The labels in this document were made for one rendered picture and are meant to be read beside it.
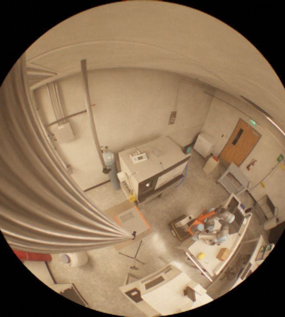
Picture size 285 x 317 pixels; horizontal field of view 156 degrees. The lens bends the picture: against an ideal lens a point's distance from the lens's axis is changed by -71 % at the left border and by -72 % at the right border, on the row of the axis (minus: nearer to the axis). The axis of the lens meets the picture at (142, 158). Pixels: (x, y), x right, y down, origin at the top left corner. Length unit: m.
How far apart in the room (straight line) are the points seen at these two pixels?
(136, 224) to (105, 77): 2.22
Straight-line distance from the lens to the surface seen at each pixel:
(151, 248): 2.74
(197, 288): 1.43
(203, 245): 2.16
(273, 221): 5.76
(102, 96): 1.81
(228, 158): 4.93
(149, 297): 1.51
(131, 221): 1.59
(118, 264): 2.82
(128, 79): 1.93
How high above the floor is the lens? 2.70
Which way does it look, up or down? 47 degrees down
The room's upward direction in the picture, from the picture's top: 5 degrees clockwise
